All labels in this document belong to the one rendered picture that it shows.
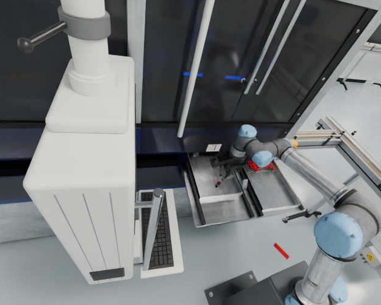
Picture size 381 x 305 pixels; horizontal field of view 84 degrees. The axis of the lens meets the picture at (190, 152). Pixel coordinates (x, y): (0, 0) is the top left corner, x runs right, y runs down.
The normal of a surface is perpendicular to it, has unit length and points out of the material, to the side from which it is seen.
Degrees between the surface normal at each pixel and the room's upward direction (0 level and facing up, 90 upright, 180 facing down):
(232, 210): 0
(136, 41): 90
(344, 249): 83
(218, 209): 0
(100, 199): 90
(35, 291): 0
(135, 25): 90
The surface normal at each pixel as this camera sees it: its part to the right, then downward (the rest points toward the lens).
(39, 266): 0.20, -0.66
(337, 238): -0.86, 0.10
